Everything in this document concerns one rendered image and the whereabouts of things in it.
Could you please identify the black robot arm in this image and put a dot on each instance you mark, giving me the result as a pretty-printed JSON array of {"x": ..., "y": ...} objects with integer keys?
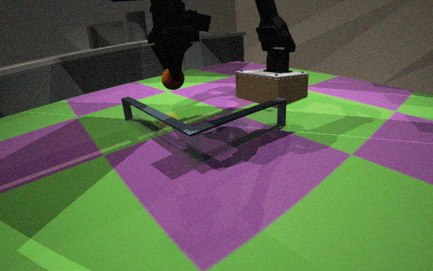
[{"x": 272, "y": 32}]

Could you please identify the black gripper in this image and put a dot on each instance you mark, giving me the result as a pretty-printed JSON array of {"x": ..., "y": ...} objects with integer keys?
[{"x": 171, "y": 40}]

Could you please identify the orange-brown ball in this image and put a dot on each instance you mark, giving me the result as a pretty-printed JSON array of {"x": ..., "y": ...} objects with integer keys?
[{"x": 168, "y": 81}]

